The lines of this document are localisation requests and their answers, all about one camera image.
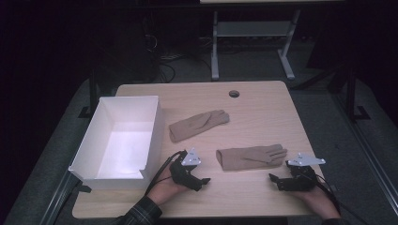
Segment black metal stand post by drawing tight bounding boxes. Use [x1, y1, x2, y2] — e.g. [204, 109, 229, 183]
[344, 65, 372, 123]
[78, 67, 99, 120]

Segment white box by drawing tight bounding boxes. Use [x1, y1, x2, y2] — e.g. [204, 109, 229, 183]
[68, 95, 165, 190]

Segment black floor cables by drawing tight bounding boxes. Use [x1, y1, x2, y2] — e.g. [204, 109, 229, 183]
[156, 52, 189, 84]

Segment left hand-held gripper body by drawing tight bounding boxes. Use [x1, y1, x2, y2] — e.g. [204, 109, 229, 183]
[169, 147, 202, 189]

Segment aluminium rail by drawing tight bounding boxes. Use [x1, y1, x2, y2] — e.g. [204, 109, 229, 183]
[330, 92, 398, 218]
[38, 170, 81, 225]

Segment person's left hand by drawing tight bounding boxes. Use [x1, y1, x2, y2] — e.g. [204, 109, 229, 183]
[146, 164, 190, 206]

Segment left hand-held gripper black cable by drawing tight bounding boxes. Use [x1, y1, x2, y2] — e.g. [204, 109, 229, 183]
[145, 150, 188, 197]

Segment white metal desk frame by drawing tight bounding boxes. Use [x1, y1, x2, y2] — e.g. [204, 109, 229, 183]
[210, 8, 302, 82]

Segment person's right hand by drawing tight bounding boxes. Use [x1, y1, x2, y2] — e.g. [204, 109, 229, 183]
[292, 187, 342, 220]

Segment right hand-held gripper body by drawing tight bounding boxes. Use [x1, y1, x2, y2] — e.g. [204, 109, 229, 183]
[281, 152, 327, 192]

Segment beige knit glove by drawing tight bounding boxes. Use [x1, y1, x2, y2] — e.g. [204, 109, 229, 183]
[215, 143, 288, 172]
[168, 109, 231, 143]

